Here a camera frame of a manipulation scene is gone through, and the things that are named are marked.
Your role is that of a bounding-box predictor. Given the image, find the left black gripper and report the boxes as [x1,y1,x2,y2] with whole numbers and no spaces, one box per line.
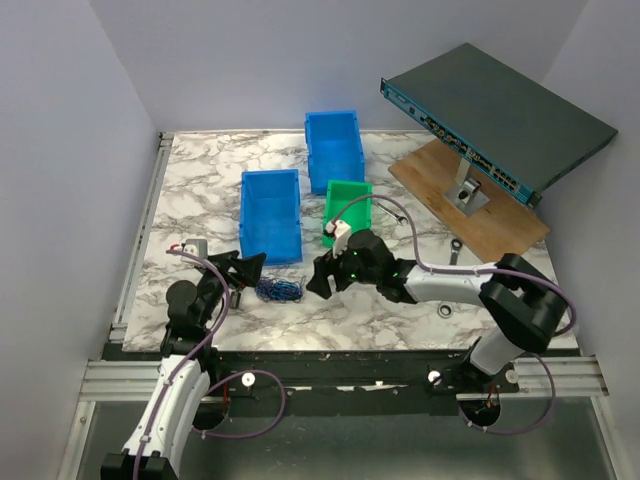
[197,250,266,325]

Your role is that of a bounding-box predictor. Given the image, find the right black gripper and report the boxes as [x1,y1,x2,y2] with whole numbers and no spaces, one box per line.
[307,236,381,298]

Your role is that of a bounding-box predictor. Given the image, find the wire bundle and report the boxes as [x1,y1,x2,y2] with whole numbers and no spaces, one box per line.
[253,277,304,304]

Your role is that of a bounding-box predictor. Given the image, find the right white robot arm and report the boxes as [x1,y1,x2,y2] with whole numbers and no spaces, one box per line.
[306,229,576,393]

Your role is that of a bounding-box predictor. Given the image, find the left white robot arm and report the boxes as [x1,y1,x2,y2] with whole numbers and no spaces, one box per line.
[100,248,266,479]

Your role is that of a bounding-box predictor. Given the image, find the black socket tool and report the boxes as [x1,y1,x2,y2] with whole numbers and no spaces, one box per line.
[230,290,242,310]

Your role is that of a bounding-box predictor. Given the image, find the near blue bin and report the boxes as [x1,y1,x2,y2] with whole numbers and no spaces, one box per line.
[239,169,303,265]

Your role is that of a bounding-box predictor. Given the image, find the blue bin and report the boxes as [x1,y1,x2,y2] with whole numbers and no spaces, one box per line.
[239,169,303,265]
[304,110,365,195]

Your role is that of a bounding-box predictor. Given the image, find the green bin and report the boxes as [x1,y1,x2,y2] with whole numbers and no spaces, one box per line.
[321,180,373,232]

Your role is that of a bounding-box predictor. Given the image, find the open-end wrench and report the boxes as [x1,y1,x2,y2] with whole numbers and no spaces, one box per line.
[372,201,408,225]

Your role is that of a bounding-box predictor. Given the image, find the ratchet wrench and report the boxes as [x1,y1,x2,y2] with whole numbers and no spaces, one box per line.
[449,238,463,265]

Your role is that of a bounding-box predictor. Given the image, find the far blue bin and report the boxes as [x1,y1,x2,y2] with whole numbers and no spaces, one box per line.
[304,110,365,195]

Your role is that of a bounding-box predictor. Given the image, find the wooden board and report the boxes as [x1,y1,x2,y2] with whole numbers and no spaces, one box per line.
[389,140,550,262]

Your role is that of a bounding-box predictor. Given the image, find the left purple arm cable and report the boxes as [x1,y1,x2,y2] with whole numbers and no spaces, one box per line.
[130,248,289,480]

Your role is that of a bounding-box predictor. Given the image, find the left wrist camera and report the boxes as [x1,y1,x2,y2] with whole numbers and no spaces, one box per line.
[170,238,208,258]

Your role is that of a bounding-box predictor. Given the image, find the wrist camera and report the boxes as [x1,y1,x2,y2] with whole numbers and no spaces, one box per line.
[323,219,352,258]
[170,238,208,258]

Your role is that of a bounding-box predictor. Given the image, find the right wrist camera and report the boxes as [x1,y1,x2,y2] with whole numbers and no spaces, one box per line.
[323,219,352,258]

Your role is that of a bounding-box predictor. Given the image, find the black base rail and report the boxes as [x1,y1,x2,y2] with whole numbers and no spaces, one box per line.
[99,344,521,419]

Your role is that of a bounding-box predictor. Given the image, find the metal stand bracket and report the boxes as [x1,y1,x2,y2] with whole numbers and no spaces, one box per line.
[444,158,490,217]

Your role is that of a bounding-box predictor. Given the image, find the aluminium frame rail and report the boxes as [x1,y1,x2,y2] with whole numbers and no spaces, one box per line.
[85,132,175,375]

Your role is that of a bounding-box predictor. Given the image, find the network switch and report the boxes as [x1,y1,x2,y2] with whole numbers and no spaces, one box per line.
[380,43,618,209]

